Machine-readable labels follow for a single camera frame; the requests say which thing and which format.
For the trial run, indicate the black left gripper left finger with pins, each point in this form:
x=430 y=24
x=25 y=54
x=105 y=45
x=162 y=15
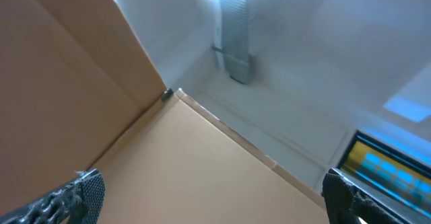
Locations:
x=78 y=201

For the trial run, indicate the dark framed window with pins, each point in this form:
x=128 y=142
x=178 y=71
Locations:
x=389 y=171

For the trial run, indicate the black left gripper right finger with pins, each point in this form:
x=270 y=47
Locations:
x=347 y=203

